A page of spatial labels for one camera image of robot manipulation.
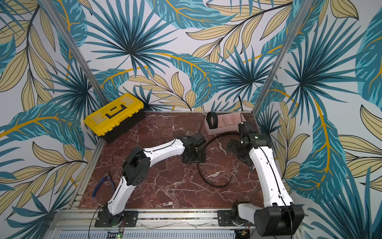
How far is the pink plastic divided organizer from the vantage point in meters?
1.05

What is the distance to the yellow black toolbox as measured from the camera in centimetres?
91

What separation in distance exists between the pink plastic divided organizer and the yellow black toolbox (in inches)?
20.3
